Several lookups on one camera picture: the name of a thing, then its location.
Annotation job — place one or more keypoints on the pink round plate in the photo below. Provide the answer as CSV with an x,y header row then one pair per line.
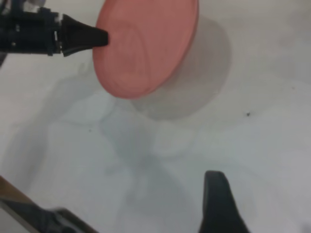
x,y
145,48

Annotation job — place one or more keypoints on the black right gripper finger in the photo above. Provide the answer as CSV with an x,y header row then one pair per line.
x,y
221,208

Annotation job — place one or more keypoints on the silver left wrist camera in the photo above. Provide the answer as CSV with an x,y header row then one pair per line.
x,y
35,3

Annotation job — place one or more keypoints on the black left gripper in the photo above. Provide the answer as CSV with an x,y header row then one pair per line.
x,y
29,31

